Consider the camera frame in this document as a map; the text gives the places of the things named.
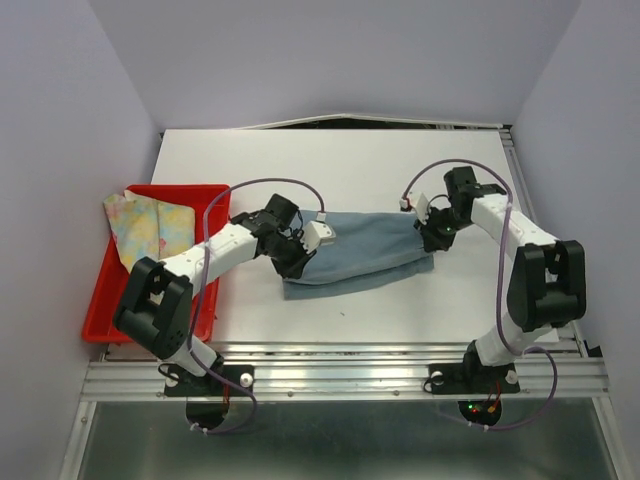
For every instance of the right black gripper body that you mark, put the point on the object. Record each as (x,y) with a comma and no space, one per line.
(444,223)

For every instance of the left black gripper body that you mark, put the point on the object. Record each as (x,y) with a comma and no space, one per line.
(285,249)

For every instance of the blue denim skirt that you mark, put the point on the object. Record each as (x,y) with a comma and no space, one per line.
(371,250)

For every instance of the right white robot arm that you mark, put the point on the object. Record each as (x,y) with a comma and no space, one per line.
(547,286)

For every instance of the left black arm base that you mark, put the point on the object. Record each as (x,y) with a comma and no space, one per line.
(212,407)

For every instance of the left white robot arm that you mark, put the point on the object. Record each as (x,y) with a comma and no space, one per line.
(155,309)

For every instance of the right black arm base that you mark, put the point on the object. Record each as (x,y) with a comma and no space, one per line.
(480,387)

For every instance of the red plastic tray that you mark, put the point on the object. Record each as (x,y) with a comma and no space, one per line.
(113,277)

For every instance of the floral pastel skirt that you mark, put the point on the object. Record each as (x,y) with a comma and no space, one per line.
(142,227)

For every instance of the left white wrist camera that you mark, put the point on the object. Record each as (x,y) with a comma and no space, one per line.
(316,234)

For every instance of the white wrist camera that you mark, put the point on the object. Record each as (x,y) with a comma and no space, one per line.
(316,234)
(417,203)

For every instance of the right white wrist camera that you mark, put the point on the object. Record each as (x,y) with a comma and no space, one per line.
(417,203)

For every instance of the aluminium frame rail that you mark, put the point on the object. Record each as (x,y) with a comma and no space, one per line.
(326,372)

